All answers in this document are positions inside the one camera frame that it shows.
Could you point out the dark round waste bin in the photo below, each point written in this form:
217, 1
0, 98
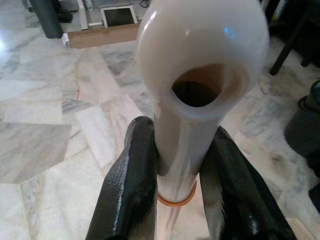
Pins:
305, 130

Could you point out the black furniture leg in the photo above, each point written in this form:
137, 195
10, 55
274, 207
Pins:
287, 42

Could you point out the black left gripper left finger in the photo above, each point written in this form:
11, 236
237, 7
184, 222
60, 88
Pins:
125, 187

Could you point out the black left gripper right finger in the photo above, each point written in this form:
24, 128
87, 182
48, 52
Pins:
237, 200

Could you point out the dark cylindrical stand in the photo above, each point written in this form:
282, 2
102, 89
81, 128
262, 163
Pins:
50, 20

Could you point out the flat brown cardboard box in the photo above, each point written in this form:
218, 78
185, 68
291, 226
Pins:
100, 36

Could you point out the white framed dark panel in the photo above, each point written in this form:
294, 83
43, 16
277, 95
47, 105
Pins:
120, 16

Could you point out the white upright post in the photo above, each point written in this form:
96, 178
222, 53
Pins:
83, 15

